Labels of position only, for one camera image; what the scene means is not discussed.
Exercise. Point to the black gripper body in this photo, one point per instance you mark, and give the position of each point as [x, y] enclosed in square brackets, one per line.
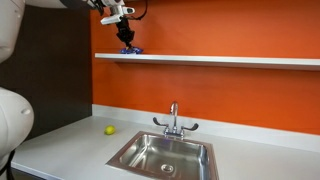
[125, 30]

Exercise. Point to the blue snack packet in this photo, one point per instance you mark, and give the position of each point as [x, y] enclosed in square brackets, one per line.
[132, 50]

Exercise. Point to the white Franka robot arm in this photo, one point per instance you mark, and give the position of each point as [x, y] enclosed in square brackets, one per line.
[10, 30]

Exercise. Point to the green lime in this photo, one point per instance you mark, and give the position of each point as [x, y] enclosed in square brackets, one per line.
[109, 130]

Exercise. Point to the stainless steel sink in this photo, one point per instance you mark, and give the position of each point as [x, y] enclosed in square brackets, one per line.
[166, 156]

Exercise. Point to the metal sink drain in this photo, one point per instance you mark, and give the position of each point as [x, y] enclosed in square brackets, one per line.
[167, 168]

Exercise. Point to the white backsplash strip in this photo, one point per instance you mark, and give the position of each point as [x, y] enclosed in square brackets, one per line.
[233, 130]

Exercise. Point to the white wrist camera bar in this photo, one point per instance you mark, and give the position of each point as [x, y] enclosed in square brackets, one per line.
[116, 15]

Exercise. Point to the white wall shelf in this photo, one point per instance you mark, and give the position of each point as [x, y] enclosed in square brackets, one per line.
[213, 60]

